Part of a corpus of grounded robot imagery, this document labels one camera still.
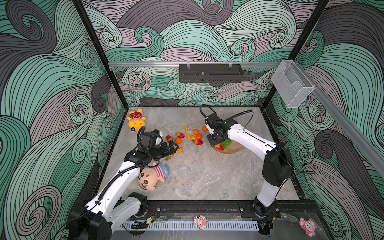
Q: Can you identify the yellow cow plush toy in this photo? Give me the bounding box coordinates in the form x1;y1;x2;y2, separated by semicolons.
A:
127;109;146;132

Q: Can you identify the white slotted cable duct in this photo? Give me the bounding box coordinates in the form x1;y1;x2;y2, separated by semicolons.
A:
139;221;259;232

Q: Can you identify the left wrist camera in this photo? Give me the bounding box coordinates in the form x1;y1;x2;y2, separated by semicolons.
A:
141;130;163;149

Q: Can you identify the pink melody figurine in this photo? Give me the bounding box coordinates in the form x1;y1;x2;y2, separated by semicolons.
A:
299;218;317;237

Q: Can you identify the black wall tray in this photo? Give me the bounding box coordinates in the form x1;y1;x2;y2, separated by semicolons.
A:
179;65;244;84

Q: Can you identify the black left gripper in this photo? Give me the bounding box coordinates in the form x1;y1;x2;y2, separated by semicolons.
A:
147;140;178;161

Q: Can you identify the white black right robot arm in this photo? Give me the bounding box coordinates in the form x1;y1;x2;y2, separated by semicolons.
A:
199;105;294;220

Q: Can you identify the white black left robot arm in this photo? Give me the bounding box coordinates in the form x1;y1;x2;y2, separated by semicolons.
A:
66;127;179;240

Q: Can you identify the green grape bunch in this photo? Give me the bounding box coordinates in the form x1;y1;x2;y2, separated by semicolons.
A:
221;139;233;149

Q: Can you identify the clear acrylic wall box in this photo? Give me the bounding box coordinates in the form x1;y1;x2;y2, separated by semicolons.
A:
271;60;315;109

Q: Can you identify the pink scalloped fruit bowl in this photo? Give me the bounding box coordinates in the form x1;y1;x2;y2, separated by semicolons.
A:
212;141;244;155

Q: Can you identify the boy doll plush toy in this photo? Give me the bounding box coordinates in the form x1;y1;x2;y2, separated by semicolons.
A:
138;164;170;191

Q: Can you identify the pink white chopper figurine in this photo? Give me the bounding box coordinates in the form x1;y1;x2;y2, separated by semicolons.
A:
194;215;208;230

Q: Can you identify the aluminium wall rail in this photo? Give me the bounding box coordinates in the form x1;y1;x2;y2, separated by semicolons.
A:
108;61;280;68

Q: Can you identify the orange tangerine left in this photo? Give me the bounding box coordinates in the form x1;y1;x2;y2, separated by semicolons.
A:
175;138;182;145

